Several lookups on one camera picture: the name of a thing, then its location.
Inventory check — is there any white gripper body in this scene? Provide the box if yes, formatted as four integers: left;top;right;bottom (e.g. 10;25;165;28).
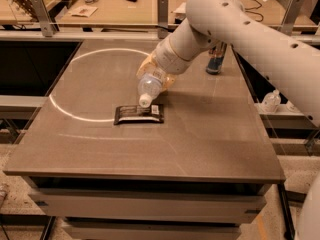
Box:
152;35;193;75

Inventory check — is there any clear plastic water bottle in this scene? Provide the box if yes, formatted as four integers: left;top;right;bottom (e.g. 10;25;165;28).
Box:
137;69;163;108

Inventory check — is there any lower grey drawer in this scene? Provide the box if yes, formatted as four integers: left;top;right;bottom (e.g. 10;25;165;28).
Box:
62;221;241;240

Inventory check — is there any black cable on desk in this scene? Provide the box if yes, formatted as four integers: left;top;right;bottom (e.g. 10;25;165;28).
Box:
235;0;265;23

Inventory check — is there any left metal bracket post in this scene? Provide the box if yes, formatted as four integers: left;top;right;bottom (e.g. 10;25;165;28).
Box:
31;0;56;37

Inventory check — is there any right metal bracket post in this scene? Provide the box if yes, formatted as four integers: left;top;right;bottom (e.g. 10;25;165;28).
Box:
279;0;304;35

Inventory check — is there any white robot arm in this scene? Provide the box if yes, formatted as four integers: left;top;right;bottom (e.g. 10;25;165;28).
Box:
137;0;320;125

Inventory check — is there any small clear bottle at right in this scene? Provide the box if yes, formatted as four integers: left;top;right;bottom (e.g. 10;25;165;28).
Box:
260;90;281;113

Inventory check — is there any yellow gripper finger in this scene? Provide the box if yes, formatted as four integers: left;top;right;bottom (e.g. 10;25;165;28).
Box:
136;55;157;79
161;73;176;92

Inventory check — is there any white paper sheet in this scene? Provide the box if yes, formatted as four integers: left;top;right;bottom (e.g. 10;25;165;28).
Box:
174;2;186;14

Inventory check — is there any small card on desk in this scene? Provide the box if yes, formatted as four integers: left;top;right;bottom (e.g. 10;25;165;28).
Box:
69;5;97;17

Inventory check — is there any middle metal bracket post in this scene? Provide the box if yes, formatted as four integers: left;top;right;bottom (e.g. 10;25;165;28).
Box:
157;0;168;39

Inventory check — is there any blue silver energy drink can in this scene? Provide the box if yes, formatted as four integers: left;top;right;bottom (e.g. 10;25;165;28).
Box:
206;42;227;75

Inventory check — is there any grey drawer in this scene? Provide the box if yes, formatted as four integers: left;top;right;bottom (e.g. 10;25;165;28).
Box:
29;188;266;224
62;221;241;240

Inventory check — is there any metal bracket post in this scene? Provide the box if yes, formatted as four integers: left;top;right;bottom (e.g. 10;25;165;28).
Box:
279;0;304;35
157;0;168;39
31;0;56;37

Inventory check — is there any upper grey drawer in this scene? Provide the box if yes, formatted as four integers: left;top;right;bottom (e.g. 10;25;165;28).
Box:
29;188;266;224

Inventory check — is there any black snack bar wrapper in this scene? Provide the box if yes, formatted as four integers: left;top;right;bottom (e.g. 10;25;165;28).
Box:
114;104;164;125

